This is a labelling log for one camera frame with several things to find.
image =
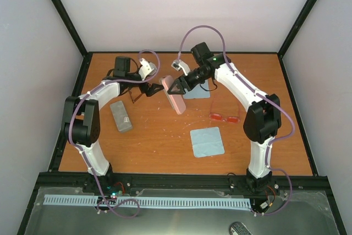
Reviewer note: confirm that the brown sunglasses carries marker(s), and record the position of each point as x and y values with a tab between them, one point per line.
135	93

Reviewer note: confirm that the blue cleaning cloth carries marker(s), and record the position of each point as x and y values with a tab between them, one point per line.
201	91
207	142

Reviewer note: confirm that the black frame post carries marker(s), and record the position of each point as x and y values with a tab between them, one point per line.
302	16
62	12

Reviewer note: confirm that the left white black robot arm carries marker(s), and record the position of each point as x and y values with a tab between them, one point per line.
81	116

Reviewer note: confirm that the grey glasses case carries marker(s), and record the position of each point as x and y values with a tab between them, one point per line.
121	117

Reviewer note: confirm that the right black frame post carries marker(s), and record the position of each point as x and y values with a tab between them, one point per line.
302	16

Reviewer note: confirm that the pink glasses case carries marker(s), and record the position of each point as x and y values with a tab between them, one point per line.
176	101

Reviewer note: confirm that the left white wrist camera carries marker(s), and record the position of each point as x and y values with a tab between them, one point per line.
146	69

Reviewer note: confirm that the left black frame post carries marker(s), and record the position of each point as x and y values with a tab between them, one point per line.
62	12

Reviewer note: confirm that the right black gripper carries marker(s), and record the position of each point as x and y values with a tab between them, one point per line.
180	86

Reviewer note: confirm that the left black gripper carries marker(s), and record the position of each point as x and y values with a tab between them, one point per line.
149	93

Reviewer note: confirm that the red sunglasses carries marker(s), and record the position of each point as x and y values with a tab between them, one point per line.
225	109

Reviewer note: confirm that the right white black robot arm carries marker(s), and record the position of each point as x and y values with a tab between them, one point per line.
263	116

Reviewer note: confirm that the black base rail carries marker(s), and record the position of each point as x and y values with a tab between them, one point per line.
234	185

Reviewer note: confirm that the blue slotted cable duct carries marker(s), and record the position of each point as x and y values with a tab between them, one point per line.
153	202

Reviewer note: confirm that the black oval remote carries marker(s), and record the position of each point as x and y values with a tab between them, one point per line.
238	228

